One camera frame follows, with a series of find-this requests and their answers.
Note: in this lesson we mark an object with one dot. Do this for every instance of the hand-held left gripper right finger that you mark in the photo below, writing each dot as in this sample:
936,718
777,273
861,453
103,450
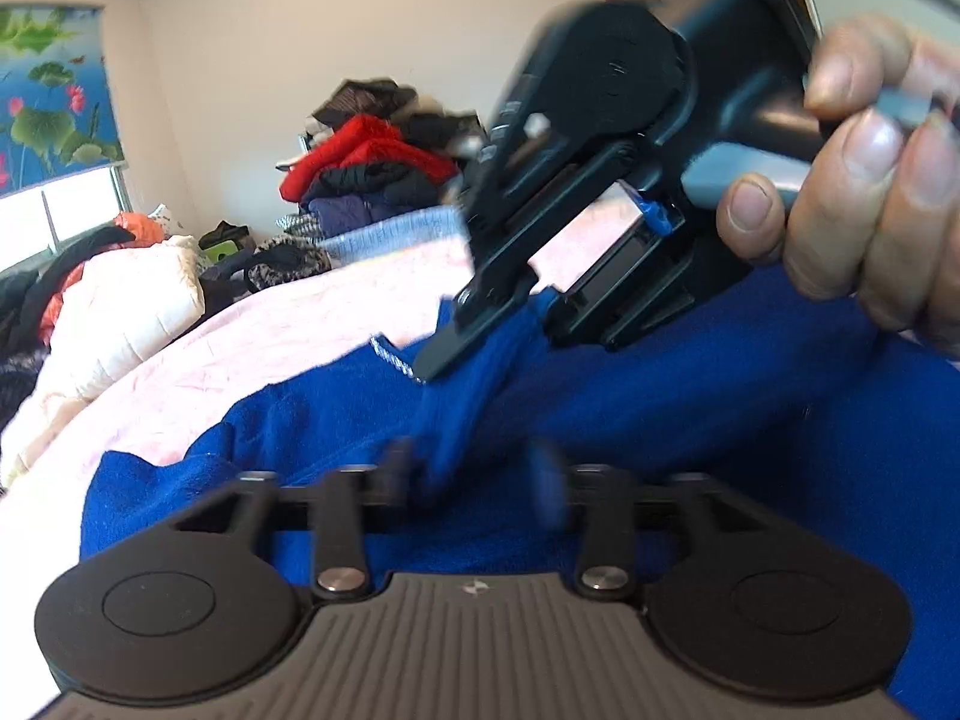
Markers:
551,491

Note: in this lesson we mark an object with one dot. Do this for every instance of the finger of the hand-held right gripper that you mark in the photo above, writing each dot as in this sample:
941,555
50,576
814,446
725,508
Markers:
637,285
495,255

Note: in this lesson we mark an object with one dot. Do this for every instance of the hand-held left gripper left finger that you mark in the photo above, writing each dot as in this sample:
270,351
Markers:
394,484

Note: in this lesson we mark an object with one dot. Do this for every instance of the blue knit sweater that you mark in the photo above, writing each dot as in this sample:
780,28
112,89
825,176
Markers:
675,405

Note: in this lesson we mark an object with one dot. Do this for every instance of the black clothes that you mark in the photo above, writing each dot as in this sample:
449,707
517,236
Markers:
30,300

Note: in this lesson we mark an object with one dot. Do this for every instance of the person's right hand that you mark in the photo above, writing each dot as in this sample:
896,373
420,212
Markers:
847,202

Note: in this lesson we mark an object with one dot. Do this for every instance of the light blue knit blanket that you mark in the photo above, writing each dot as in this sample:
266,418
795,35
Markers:
397,232

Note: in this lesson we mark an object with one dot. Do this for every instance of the black jacket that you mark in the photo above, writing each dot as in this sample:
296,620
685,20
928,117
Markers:
367,184

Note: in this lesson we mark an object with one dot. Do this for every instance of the navy garment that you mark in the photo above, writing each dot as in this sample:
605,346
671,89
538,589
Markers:
352,210

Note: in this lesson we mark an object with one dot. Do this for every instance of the red garment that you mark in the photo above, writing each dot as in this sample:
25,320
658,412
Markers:
360,146

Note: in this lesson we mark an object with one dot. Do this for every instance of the pink floral blanket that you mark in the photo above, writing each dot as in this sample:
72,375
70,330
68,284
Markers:
262,345

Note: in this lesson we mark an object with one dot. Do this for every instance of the black white patterned cloth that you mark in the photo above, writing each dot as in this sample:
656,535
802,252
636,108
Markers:
298,225

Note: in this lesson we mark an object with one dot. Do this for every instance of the dark garments pile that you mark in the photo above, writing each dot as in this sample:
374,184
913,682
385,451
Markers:
360,97

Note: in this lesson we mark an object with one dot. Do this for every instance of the leopard print scarf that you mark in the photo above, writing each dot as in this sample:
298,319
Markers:
285,262

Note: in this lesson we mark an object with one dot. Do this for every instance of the black and green bag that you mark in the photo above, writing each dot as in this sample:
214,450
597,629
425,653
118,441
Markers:
225,244

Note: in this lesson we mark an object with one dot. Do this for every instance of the cream quilted jacket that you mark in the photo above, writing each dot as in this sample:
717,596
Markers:
127,292

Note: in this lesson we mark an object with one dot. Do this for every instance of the orange garment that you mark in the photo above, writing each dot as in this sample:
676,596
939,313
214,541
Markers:
139,226

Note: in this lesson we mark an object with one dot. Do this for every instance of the dark patterned cloth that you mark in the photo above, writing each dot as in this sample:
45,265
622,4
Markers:
19,386

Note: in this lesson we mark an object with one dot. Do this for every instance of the window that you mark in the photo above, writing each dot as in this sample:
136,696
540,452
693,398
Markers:
67,210

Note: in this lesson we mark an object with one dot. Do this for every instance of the lotus print roller blind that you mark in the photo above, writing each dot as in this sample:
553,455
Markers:
52,90

